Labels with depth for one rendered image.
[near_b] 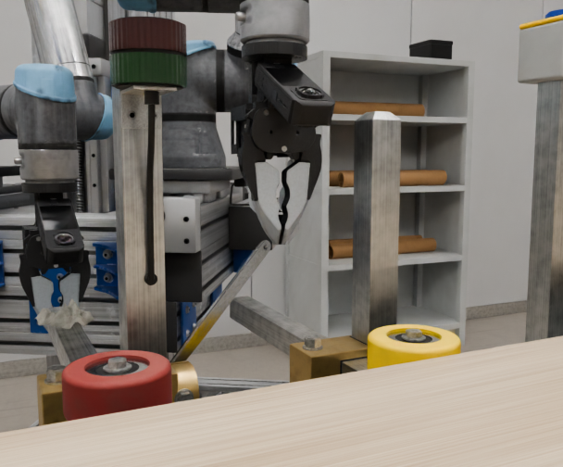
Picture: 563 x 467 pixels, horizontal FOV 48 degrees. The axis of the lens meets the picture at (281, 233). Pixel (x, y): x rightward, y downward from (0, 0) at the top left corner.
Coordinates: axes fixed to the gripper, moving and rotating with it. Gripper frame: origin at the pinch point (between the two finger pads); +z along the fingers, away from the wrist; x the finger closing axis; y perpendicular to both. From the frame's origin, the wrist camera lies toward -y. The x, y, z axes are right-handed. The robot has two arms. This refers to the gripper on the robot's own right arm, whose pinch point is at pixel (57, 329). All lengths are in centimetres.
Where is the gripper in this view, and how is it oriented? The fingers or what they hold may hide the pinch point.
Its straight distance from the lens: 92.7
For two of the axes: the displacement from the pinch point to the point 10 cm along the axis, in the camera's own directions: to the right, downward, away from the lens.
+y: -4.3, -1.1, 9.0
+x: -9.0, 0.5, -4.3
